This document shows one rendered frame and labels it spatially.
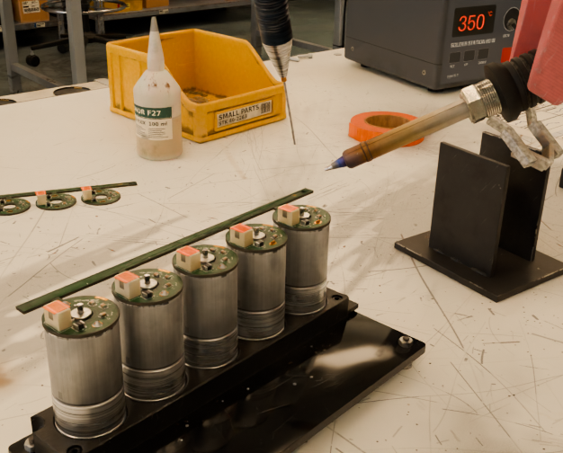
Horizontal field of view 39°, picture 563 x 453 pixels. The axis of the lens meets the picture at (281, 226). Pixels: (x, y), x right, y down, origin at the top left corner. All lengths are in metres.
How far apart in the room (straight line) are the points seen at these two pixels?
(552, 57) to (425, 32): 0.47
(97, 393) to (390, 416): 0.12
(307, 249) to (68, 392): 0.12
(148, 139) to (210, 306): 0.30
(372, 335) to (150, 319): 0.11
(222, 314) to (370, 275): 0.14
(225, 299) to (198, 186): 0.24
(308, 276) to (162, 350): 0.08
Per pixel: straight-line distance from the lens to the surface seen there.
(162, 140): 0.58
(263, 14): 0.27
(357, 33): 0.86
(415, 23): 0.78
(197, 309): 0.30
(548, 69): 0.31
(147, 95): 0.57
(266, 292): 0.32
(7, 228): 0.49
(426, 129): 0.32
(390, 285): 0.42
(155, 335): 0.28
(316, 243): 0.33
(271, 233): 0.32
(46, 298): 0.28
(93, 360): 0.27
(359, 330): 0.36
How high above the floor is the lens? 0.95
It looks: 25 degrees down
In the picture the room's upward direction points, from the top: 1 degrees clockwise
